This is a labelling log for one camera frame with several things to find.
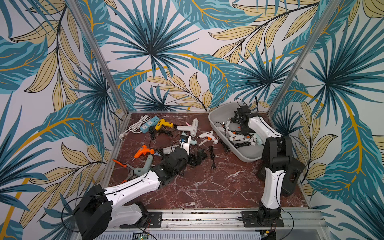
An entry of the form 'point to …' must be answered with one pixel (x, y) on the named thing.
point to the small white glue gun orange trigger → (208, 135)
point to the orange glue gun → (143, 151)
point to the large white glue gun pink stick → (192, 129)
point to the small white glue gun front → (222, 129)
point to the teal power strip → (145, 127)
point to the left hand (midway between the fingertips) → (195, 150)
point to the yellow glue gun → (162, 122)
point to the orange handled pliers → (130, 170)
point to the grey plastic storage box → (248, 149)
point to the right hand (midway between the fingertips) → (253, 128)
